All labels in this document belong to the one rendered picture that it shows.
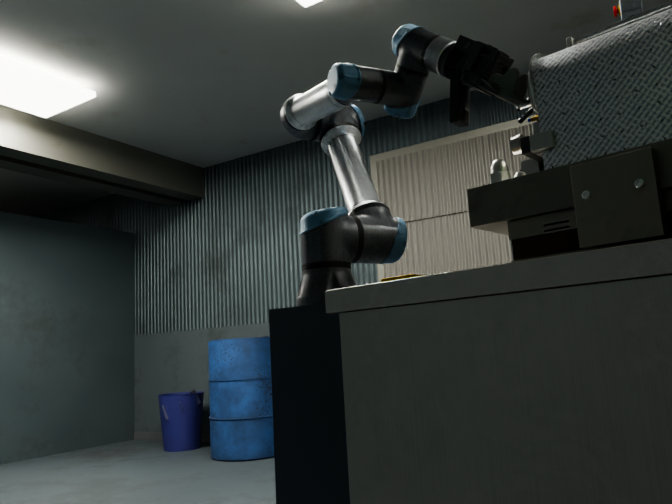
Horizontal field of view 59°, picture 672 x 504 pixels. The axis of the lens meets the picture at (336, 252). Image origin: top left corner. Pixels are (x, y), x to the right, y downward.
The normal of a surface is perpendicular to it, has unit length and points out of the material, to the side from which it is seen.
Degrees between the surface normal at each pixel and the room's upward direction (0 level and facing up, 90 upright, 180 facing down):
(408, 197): 90
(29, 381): 90
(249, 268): 90
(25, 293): 90
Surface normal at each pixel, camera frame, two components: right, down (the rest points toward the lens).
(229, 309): -0.54, -0.11
